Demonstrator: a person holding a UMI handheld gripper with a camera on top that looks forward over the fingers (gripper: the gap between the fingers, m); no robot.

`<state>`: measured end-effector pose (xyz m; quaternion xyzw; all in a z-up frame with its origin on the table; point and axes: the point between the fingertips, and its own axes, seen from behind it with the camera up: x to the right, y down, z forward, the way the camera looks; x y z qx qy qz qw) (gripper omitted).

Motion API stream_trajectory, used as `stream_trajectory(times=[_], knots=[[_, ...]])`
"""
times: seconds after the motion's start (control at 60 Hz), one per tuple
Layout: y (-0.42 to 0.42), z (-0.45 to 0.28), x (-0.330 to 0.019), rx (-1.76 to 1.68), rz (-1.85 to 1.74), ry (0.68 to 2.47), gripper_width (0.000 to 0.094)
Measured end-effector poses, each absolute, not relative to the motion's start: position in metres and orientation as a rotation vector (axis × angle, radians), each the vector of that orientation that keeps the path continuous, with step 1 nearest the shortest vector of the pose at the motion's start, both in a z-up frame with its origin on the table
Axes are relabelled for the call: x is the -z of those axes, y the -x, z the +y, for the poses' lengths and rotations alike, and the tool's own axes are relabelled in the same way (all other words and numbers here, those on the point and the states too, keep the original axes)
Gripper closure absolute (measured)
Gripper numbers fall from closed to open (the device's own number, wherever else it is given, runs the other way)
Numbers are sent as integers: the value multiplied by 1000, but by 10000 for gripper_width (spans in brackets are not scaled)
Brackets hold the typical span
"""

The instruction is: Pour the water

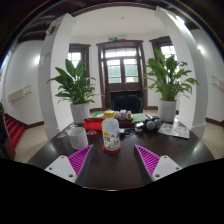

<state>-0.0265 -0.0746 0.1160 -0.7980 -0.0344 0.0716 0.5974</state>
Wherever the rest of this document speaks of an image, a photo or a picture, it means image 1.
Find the black chair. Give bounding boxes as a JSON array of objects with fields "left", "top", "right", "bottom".
[{"left": 110, "top": 90, "right": 144, "bottom": 114}]

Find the brown glazed double door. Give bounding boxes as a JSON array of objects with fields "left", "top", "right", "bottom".
[{"left": 96, "top": 39, "right": 148, "bottom": 111}]

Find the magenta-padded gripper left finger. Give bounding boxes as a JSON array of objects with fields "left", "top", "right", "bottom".
[{"left": 44, "top": 144, "right": 97, "bottom": 188}]

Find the green book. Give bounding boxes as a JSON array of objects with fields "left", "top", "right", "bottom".
[{"left": 132, "top": 113, "right": 148, "bottom": 124}]

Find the white speckled cup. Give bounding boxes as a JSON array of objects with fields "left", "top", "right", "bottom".
[{"left": 67, "top": 126, "right": 89, "bottom": 151}]

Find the tall plant in white pot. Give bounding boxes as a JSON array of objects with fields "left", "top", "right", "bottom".
[{"left": 144, "top": 49, "right": 200, "bottom": 123}]

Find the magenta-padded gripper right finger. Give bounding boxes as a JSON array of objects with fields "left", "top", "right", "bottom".
[{"left": 133, "top": 144, "right": 183, "bottom": 186}]

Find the grey dumbbell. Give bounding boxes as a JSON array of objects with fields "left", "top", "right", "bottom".
[{"left": 144, "top": 119, "right": 163, "bottom": 131}]

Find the yellow-capped clear drink bottle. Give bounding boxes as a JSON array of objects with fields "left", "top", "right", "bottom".
[{"left": 101, "top": 109, "right": 122, "bottom": 153}]

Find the red box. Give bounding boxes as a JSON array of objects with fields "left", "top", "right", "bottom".
[{"left": 82, "top": 117, "right": 104, "bottom": 131}]

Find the small-leaved plant in white pot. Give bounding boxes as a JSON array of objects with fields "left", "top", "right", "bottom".
[{"left": 46, "top": 59, "right": 101, "bottom": 124}]

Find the brown framed window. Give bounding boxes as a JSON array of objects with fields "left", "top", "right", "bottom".
[
  {"left": 68, "top": 43, "right": 91, "bottom": 84},
  {"left": 149, "top": 35, "right": 178, "bottom": 64}
]

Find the printed magazine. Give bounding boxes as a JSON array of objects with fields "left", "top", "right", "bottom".
[{"left": 157, "top": 122, "right": 190, "bottom": 140}]

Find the group of small jars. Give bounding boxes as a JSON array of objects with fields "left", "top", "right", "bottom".
[{"left": 114, "top": 109, "right": 133, "bottom": 121}]

